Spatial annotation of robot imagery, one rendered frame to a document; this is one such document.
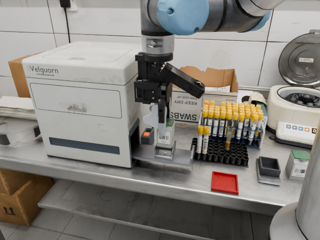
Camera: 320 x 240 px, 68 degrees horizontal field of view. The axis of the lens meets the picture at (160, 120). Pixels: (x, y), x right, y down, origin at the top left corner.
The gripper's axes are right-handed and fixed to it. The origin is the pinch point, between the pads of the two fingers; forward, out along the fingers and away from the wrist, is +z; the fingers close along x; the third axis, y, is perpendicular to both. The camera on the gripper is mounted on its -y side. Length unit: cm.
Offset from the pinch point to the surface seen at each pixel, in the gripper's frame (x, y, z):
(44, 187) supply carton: -46, 95, 86
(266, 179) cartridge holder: 1.6, -27.5, 11.0
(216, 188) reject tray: 7.3, -14.8, 11.6
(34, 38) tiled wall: -60, 84, -10
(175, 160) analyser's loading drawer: 2.6, -3.4, 8.4
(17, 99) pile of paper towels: -23, 70, 8
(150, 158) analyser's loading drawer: 3.3, 3.5, 8.4
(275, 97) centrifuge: -32.3, -33.8, 1.1
